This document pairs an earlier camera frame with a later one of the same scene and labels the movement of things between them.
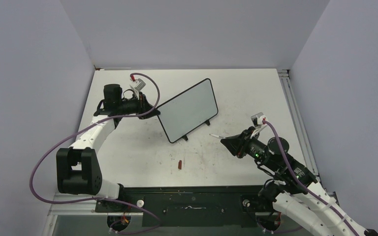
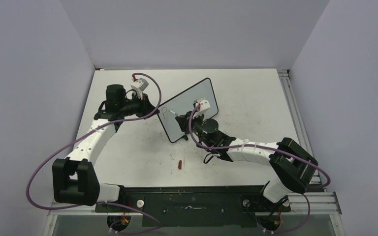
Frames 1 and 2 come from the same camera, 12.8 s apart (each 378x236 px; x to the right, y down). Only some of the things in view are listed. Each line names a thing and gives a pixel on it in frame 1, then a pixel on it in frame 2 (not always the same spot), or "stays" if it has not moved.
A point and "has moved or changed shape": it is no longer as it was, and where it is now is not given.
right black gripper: (236, 144) to (183, 120)
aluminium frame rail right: (284, 76) stays
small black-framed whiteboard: (181, 113) stays
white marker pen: (216, 135) has moved or changed shape
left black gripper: (142, 105) stays
